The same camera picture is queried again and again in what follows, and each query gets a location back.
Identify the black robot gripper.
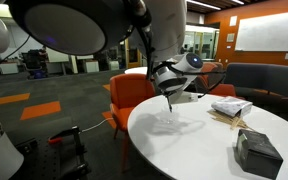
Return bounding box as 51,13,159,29
166,91,198,104

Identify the blue ballpoint pen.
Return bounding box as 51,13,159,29
165,95,173,112

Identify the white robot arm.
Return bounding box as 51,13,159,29
0,0,187,64

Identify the orange armchair right back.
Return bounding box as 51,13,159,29
195,62,217,93

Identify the small white round table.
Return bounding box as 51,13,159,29
124,67,147,75

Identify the orange chair behind table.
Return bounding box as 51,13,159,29
209,84,240,98

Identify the orange chair near table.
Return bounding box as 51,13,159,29
110,74,155,135

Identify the bundle of wooden sticks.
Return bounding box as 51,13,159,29
208,110,251,130

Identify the dark grey sofa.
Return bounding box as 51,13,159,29
224,63,288,97

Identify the black cardboard box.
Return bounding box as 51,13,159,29
237,129,283,180

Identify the black metal clamp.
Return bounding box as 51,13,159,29
48,126,91,180

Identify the person in background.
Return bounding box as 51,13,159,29
39,45,48,73

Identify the white cable on floor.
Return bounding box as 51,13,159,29
80,117,114,133

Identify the white wall whiteboard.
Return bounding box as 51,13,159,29
235,12,288,52

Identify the black hanging cable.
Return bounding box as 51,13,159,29
0,34,32,84

